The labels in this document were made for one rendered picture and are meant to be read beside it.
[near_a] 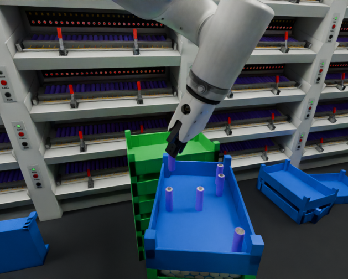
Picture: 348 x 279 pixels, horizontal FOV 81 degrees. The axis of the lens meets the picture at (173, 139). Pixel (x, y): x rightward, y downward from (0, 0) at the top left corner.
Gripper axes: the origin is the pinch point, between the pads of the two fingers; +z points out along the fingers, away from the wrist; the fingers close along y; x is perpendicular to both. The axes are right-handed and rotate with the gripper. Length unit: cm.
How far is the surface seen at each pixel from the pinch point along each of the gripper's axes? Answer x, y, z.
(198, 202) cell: -12.2, -1.9, 7.5
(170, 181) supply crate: -2.1, 4.1, 15.4
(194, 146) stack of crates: 2.5, 28.2, 17.5
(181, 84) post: 24.2, 40.6, 4.4
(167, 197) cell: -6.0, -6.1, 8.7
